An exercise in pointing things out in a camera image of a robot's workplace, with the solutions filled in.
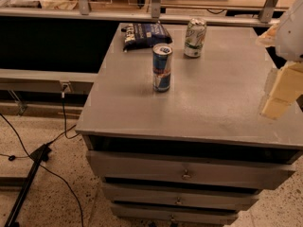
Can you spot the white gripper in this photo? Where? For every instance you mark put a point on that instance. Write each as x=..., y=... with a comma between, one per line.
x=292, y=35

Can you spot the blue silver redbull can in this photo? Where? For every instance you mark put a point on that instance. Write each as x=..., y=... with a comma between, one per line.
x=161, y=67

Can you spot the green white soda can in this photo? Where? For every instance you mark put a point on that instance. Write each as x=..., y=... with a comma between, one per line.
x=195, y=37

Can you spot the grey drawer cabinet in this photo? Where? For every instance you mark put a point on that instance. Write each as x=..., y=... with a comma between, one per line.
x=211, y=110

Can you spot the top grey drawer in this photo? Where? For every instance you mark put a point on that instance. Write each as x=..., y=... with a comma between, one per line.
x=177, y=169

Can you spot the grey drawer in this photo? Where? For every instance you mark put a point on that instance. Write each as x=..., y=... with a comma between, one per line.
x=178, y=196
x=177, y=169
x=173, y=214

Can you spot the dark blue chip bag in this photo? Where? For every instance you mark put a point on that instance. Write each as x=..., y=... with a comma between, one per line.
x=138, y=36

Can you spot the bottom grey drawer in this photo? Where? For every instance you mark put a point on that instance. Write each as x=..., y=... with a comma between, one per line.
x=173, y=214

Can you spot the middle grey drawer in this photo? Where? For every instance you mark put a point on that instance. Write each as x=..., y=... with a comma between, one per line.
x=178, y=196

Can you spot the black metal floor bar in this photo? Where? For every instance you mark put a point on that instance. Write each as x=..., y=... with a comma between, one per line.
x=24, y=183

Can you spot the grey metal post right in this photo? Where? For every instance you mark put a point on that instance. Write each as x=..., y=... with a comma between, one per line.
x=266, y=14

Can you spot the grey metal post middle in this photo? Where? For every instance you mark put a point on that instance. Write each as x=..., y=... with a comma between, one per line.
x=155, y=8

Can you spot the grey metal rail frame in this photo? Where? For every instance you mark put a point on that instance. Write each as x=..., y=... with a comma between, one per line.
x=46, y=81

